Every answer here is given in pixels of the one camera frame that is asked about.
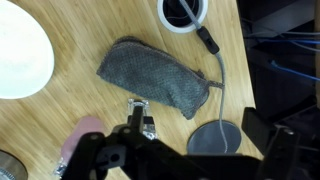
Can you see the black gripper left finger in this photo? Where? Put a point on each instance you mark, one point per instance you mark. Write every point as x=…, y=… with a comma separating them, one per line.
x=137, y=118

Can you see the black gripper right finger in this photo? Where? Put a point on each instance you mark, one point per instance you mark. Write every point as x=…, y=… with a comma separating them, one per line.
x=258, y=130

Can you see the grey knitted cloth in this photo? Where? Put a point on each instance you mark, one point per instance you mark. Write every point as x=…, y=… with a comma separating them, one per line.
x=153, y=73

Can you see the round grey metal disc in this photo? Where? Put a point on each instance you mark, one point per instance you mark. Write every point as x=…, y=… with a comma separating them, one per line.
x=208, y=138

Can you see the pink plastic cup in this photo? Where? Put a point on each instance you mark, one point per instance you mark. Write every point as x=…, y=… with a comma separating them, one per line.
x=85, y=128

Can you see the crumpled silver foil wrapper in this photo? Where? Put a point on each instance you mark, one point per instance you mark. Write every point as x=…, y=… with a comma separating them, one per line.
x=60, y=168

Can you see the white round plate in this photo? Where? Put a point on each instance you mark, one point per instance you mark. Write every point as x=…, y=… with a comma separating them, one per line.
x=21, y=56

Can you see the stainless steel pot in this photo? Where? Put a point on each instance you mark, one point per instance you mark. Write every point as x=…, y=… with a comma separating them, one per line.
x=11, y=166

